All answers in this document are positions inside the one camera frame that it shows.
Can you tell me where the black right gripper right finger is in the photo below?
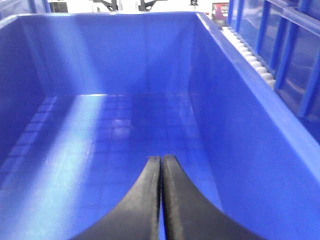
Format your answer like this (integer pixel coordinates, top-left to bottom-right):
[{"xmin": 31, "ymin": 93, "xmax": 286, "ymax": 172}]
[{"xmin": 161, "ymin": 154, "xmax": 261, "ymax": 240}]

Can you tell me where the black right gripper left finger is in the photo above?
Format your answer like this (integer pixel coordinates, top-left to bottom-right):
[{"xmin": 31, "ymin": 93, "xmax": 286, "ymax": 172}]
[{"xmin": 73, "ymin": 156, "xmax": 161, "ymax": 240}]

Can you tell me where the blue bin beside target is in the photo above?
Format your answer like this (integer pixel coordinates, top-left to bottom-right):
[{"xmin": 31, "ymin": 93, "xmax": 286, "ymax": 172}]
[{"xmin": 227, "ymin": 0, "xmax": 320, "ymax": 141}]

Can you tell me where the white roller conveyor strip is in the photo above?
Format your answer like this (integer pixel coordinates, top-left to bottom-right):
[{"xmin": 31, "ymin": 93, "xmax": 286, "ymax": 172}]
[{"xmin": 221, "ymin": 26, "xmax": 276, "ymax": 89}]

